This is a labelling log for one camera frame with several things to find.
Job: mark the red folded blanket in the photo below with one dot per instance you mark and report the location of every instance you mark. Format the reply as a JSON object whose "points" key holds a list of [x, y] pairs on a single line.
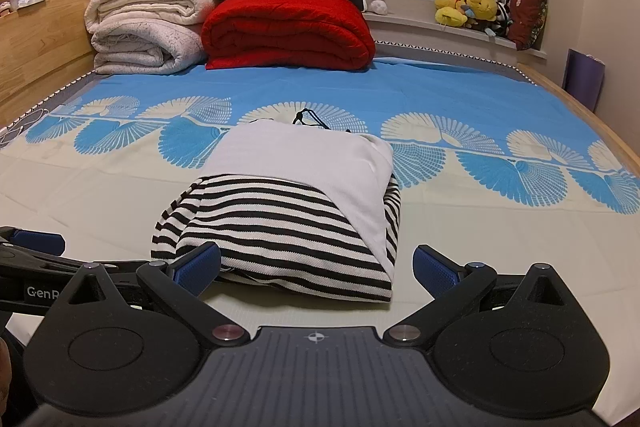
{"points": [[290, 32]]}

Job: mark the white windowsill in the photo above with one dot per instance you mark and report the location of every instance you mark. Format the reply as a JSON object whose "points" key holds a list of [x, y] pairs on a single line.
{"points": [[420, 24]]}

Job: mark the yellow bear plush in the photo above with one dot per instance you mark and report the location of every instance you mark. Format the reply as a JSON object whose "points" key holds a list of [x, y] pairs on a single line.
{"points": [[482, 7]]}

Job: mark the wooden bed headboard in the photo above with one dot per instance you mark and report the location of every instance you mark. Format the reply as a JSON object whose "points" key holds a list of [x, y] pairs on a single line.
{"points": [[45, 42]]}

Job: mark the cream folded blanket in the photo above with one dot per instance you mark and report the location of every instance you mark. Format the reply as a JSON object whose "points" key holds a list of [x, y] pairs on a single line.
{"points": [[150, 4]]}

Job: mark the yellow duck plush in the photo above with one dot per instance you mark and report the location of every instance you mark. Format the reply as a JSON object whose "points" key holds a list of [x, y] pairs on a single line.
{"points": [[450, 7]]}

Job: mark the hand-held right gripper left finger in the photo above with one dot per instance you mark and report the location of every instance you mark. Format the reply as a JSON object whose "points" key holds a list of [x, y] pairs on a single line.
{"points": [[197, 269]]}

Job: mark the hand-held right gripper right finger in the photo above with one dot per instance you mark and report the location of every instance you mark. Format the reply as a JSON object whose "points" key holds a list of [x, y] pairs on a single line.
{"points": [[434, 271]]}

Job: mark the striped and white hooded shirt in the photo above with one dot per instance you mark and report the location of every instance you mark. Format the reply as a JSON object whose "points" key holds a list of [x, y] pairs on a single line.
{"points": [[300, 157]]}

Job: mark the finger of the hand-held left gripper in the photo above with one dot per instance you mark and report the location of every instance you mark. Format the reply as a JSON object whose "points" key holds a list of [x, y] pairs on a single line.
{"points": [[37, 243]]}

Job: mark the purple bag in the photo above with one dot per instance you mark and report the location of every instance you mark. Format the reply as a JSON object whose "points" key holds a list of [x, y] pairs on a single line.
{"points": [[582, 79]]}

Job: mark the wooden bed frame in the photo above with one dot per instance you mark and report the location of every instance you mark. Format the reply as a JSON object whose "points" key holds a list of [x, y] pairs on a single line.
{"points": [[590, 107]]}

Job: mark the dark red cushion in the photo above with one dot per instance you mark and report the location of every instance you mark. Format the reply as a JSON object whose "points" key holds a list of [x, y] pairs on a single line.
{"points": [[527, 17]]}

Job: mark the black and white striped plush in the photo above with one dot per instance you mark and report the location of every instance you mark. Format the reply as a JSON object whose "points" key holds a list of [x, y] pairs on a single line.
{"points": [[504, 22]]}

